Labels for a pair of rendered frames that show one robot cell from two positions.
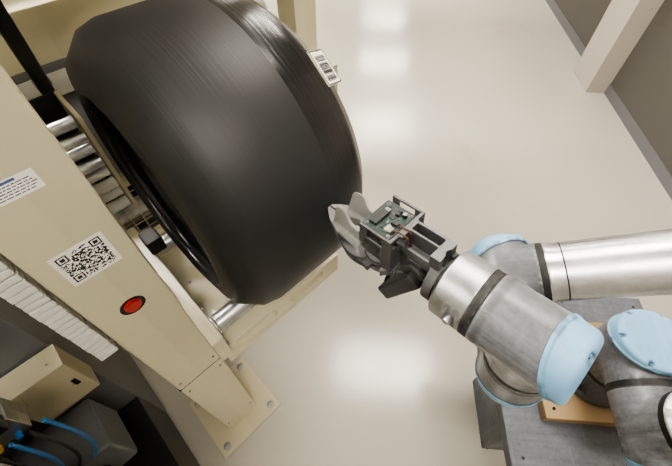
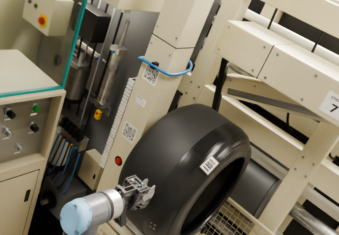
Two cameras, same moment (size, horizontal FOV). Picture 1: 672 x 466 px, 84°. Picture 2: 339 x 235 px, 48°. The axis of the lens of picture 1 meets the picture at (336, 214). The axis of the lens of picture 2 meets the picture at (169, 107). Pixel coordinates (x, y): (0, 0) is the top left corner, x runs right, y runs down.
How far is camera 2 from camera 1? 1.07 m
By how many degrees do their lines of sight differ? 61
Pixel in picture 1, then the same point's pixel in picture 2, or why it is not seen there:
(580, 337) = (82, 204)
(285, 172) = (157, 158)
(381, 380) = not seen: outside the picture
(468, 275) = (110, 191)
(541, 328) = (87, 198)
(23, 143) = (150, 96)
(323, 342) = not seen: outside the picture
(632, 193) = not seen: outside the picture
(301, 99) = (187, 155)
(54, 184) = (145, 109)
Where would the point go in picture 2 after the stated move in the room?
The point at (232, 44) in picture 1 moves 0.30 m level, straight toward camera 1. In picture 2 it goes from (200, 130) to (123, 121)
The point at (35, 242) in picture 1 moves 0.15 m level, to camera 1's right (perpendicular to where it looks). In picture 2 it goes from (129, 114) to (129, 133)
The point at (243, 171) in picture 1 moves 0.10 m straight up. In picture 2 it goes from (153, 143) to (162, 120)
